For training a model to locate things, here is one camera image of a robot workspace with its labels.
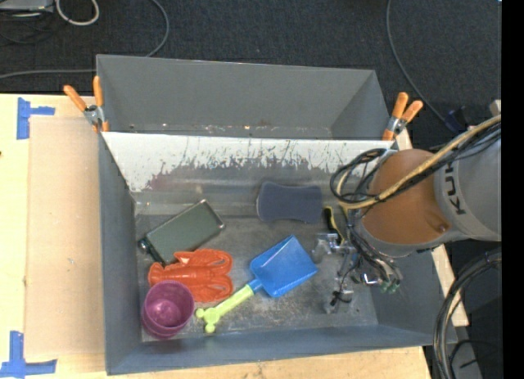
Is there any orange toy lobster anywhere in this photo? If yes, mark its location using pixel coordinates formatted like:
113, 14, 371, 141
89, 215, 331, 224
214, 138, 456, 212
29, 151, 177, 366
147, 248, 235, 304

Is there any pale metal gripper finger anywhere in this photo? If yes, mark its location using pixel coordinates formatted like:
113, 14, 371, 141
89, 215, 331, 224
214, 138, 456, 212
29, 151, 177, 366
323, 277, 356, 315
311, 232, 350, 264

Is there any purple plastic cup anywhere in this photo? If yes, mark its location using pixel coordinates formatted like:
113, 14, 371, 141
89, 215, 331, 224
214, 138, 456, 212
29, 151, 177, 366
141, 279, 196, 340

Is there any dark green flat block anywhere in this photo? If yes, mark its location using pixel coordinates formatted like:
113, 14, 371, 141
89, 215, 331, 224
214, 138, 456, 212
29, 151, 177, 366
138, 198, 227, 266

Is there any pale brown cardboard board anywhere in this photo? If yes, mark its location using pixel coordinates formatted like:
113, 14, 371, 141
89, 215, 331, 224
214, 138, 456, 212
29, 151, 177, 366
23, 115, 108, 363

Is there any black cylinder on white bracket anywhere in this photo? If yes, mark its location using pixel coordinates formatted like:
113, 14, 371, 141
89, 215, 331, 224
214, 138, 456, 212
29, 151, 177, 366
323, 205, 343, 240

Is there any blue toy shovel green handle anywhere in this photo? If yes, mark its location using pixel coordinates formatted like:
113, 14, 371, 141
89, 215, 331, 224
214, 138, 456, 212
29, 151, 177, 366
194, 234, 320, 334

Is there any grey metal bin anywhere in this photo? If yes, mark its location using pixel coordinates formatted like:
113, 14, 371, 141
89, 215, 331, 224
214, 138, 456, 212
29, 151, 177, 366
95, 54, 458, 376

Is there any dark blue sponge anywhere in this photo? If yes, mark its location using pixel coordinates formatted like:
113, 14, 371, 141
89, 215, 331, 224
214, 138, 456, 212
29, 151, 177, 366
255, 181, 324, 225

